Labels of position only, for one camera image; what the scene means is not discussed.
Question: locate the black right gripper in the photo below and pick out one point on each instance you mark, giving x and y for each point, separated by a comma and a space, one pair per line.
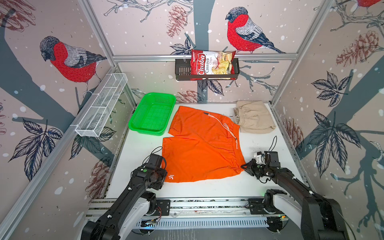
249, 167

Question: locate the beige shorts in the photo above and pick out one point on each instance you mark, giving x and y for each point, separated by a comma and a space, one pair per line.
253, 117

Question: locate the orange shorts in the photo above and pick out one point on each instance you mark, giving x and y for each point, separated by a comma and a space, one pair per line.
202, 146

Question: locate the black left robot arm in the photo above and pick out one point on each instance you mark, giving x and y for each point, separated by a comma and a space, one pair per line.
132, 204

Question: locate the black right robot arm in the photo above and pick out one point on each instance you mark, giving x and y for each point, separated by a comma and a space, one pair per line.
317, 217

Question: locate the green plastic basket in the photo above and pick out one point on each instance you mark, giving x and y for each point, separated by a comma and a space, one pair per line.
153, 113

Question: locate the red cassava chips bag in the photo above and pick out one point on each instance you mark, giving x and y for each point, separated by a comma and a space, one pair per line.
212, 63

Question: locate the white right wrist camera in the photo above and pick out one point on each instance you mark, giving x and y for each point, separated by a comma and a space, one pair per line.
267, 158

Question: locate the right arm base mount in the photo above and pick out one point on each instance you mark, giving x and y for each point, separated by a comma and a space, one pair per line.
265, 205

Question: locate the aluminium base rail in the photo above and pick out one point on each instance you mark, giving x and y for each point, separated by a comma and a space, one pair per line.
207, 213

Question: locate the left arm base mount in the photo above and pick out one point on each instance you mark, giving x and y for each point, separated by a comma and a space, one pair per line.
157, 207

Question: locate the black wall basket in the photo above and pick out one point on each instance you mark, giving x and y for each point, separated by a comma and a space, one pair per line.
183, 72

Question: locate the white wire mesh shelf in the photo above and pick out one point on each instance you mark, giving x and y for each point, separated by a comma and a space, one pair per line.
98, 113

